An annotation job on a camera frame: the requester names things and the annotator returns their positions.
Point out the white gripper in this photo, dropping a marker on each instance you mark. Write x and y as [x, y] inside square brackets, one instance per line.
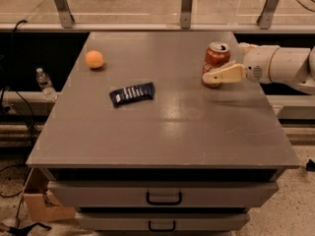
[257, 64]

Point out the red coke can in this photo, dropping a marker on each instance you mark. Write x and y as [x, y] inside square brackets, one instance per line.
[217, 54]

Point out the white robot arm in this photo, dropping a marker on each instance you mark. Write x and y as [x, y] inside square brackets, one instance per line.
[294, 67]

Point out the dark blue snack bag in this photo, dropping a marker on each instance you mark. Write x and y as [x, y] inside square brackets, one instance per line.
[132, 94]

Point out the orange fruit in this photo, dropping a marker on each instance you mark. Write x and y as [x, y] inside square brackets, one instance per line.
[94, 59]

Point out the clear plastic water bottle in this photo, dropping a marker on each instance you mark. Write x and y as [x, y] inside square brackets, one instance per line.
[46, 85]

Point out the grey upper drawer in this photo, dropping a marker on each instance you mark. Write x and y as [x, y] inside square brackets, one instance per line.
[161, 193]

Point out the grey drawer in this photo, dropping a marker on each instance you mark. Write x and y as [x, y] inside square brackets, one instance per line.
[161, 193]
[162, 222]

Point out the grey lower drawer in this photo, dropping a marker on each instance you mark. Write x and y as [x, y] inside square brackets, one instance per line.
[162, 222]

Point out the cardboard box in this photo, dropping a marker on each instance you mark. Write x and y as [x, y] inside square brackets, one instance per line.
[41, 203]

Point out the right metal railing post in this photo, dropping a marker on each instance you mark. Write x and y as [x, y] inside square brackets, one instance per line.
[265, 19]

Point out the metal railing post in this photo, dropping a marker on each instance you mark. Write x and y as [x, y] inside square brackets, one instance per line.
[65, 16]
[265, 19]
[185, 14]

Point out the middle metal railing post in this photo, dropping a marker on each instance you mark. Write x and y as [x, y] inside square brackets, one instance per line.
[185, 14]

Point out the left metal railing post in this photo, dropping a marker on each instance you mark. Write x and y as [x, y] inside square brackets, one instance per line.
[65, 16]

